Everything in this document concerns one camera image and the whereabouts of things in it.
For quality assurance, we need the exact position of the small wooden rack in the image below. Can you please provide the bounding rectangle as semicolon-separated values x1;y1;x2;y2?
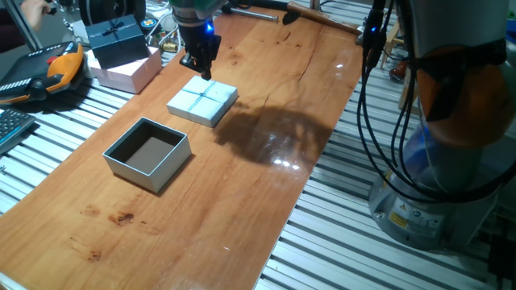
378;19;418;112

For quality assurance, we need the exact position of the forearm in dark sleeve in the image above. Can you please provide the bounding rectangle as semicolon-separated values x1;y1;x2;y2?
0;7;27;54

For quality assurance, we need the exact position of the wooden handled hammer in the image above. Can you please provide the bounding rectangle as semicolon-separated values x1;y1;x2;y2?
286;1;366;46

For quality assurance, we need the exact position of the silver metal rod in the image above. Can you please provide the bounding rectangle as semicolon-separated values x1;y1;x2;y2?
231;7;280;23

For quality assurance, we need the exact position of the navy gift box with bow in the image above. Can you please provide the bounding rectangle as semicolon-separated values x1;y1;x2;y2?
85;14;150;70

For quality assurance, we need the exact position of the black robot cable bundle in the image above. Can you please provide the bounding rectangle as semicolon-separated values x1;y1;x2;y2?
356;0;516;205

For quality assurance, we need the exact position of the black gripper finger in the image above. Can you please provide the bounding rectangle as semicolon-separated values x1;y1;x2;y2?
179;52;207;80
204;35;223;81

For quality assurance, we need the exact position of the light blue open box base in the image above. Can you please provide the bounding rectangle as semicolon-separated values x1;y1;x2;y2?
102;116;193;194

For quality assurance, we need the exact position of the orange black teach pendant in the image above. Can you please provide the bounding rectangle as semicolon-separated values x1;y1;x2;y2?
0;41;86;106

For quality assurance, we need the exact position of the round blue yellow badge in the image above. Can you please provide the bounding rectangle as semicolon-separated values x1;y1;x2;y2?
139;16;159;31

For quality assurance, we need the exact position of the pink cardboard box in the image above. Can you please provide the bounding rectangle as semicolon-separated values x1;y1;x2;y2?
86;46;163;95

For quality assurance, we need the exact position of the aluminium frame post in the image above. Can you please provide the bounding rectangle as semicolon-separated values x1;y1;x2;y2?
2;0;44;52

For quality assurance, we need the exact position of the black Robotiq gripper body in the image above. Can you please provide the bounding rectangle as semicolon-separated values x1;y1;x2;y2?
181;20;222;61

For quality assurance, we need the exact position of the black round object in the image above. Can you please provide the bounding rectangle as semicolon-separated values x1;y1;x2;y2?
78;0;147;27

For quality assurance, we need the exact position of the person hand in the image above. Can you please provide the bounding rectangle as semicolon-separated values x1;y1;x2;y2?
19;0;53;30

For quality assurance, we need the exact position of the wood grain table mat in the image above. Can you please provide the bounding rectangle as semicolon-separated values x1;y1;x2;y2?
0;6;364;290

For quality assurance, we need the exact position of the light blue ribboned box lid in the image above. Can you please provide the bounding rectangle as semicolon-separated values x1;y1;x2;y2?
166;75;239;128

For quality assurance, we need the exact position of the black computer keyboard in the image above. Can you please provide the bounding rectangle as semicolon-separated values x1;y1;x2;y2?
0;108;37;156

